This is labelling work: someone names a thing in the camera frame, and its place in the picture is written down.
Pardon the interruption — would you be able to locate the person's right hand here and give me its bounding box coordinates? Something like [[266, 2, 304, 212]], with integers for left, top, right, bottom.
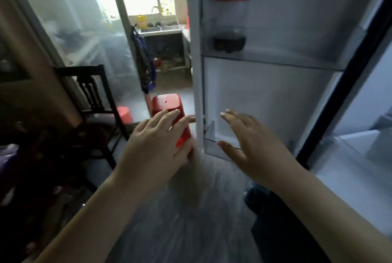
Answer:
[[216, 109, 307, 188]]

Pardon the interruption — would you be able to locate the person's left hand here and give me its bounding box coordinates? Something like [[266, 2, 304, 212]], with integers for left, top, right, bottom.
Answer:
[[115, 109, 196, 194]]

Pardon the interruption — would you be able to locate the fridge door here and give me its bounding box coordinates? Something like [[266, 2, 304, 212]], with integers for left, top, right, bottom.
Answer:
[[185, 0, 392, 162]]

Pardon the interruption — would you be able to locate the person's left forearm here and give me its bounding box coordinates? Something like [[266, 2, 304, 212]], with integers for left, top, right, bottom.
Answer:
[[33, 170, 172, 263]]

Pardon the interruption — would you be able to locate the black refrigerator body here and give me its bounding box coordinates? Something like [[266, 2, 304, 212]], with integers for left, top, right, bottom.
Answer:
[[251, 0, 392, 263]]

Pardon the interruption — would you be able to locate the dark blue trash bin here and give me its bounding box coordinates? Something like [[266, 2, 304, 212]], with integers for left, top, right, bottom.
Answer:
[[243, 181, 273, 214]]

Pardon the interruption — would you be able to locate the small red plastic stool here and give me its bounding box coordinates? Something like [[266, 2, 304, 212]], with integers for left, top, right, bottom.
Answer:
[[116, 106, 134, 124]]

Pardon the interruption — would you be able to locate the clear door bin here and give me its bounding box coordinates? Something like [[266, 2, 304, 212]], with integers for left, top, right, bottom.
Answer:
[[200, 18, 368, 72], [203, 120, 245, 162]]

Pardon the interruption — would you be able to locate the dark wooden chair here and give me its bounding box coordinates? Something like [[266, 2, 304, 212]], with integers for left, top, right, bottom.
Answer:
[[53, 64, 129, 170], [9, 0, 147, 119]]

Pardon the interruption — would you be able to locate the dark blue hanging cloth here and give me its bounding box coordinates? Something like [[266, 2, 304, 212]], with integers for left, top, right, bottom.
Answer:
[[131, 25, 157, 95]]

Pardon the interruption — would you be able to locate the white kitchen counter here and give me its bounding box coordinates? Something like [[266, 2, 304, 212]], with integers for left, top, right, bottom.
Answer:
[[136, 24, 192, 72]]

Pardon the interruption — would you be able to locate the wooden display cabinet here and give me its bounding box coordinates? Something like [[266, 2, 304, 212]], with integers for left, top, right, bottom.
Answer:
[[0, 0, 83, 129]]

